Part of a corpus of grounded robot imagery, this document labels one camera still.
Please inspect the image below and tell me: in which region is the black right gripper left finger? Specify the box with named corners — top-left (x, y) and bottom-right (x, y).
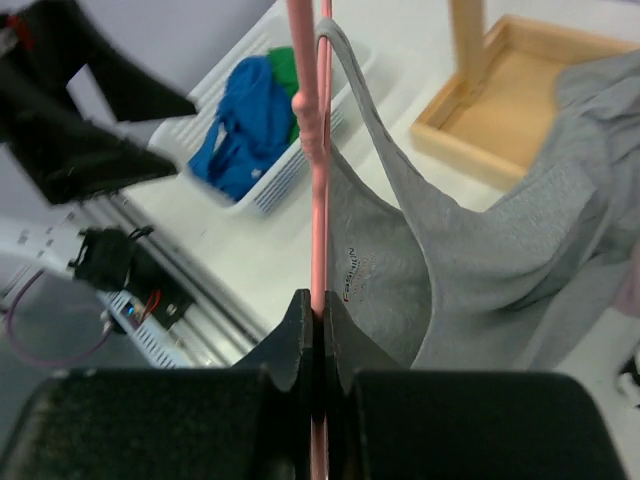
top-left (235, 290), bottom-right (314, 479)

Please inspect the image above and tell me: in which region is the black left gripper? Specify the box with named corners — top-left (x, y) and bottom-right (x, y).
top-left (1, 1), bottom-right (196, 204)

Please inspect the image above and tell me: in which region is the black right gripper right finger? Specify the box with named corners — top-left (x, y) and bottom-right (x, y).
top-left (319, 292), bottom-right (410, 479)

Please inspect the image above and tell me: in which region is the grey tank top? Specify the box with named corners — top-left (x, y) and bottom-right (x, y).
top-left (317, 20), bottom-right (639, 369)

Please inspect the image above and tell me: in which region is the blue tank top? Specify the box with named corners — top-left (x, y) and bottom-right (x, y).
top-left (188, 54), bottom-right (291, 202)

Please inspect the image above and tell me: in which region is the green tank top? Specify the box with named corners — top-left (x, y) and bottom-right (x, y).
top-left (267, 46), bottom-right (299, 151)

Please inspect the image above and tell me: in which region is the pink wire hanger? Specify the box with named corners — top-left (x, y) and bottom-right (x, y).
top-left (287, 1), bottom-right (332, 479)

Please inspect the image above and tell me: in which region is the white plastic basket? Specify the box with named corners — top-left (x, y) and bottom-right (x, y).
top-left (147, 0), bottom-right (377, 219)

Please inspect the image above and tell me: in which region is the wooden clothes rack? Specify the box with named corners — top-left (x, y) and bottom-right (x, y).
top-left (411, 1), bottom-right (639, 191)

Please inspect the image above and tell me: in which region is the aluminium mounting rail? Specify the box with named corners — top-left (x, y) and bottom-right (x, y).
top-left (77, 194), bottom-right (267, 367)

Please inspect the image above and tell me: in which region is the white slotted cable duct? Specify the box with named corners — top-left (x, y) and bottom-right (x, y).
top-left (97, 291), bottom-right (194, 369)

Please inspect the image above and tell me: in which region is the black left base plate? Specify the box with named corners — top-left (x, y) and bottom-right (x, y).
top-left (126, 258), bottom-right (193, 330)

